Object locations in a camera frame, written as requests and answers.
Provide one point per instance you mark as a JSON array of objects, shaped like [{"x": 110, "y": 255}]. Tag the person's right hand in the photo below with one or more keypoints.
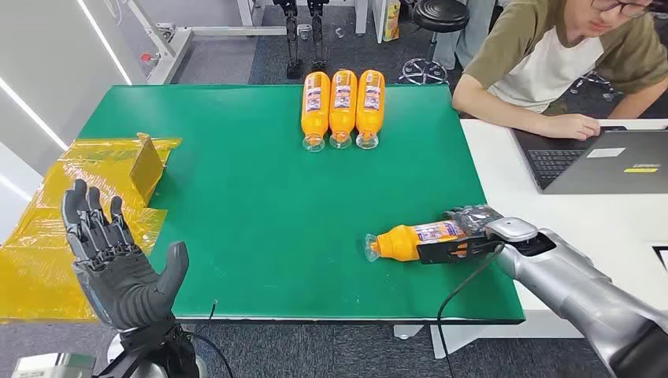
[{"x": 574, "y": 127}]

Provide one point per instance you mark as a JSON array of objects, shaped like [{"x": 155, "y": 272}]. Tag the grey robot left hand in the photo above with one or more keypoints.
[{"x": 120, "y": 282}]

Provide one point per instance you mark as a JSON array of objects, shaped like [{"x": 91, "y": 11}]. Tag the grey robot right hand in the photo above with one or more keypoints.
[{"x": 449, "y": 251}]

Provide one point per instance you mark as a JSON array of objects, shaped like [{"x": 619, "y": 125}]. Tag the orange juice bottle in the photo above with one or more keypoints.
[
  {"x": 370, "y": 109},
  {"x": 343, "y": 109},
  {"x": 315, "y": 112},
  {"x": 399, "y": 243}
]

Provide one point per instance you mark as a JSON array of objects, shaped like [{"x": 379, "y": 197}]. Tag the person's right forearm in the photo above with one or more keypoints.
[{"x": 496, "y": 112}]

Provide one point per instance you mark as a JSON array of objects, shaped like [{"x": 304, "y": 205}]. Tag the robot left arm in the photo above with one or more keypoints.
[{"x": 151, "y": 355}]

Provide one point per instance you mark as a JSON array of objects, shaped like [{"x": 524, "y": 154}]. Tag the person's left forearm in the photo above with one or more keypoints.
[{"x": 644, "y": 99}]

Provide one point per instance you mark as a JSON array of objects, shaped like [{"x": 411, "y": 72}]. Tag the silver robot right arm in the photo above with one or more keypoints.
[{"x": 574, "y": 292}]

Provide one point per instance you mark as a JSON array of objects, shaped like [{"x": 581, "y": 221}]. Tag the chrome chair base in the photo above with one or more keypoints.
[{"x": 595, "y": 83}]

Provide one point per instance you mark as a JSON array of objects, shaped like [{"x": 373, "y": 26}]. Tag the grey laptop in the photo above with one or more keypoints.
[{"x": 616, "y": 172}]

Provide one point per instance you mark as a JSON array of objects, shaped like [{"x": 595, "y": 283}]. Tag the person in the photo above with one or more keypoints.
[
  {"x": 542, "y": 57},
  {"x": 464, "y": 31}
]

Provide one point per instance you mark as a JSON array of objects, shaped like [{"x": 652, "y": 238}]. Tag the yellow plastic-wrapped cardboard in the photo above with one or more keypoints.
[{"x": 41, "y": 271}]

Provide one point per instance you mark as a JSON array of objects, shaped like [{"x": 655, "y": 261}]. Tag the white table foot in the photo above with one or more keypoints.
[{"x": 469, "y": 334}]

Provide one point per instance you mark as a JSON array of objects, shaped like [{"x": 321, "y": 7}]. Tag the green table mat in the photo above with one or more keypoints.
[{"x": 261, "y": 208}]

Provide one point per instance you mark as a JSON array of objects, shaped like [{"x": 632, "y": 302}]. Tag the black round stool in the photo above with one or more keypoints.
[{"x": 441, "y": 14}]

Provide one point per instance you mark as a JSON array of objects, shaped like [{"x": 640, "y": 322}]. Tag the yellow carton box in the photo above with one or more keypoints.
[{"x": 392, "y": 21}]

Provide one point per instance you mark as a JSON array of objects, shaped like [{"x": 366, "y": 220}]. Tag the red button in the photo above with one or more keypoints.
[{"x": 146, "y": 57}]

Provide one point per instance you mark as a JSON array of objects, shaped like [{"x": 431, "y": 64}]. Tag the black stand leg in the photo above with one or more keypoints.
[
  {"x": 292, "y": 36},
  {"x": 317, "y": 31}
]

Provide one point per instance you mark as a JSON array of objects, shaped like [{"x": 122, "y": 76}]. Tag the white metal frame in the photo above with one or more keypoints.
[{"x": 177, "y": 44}]

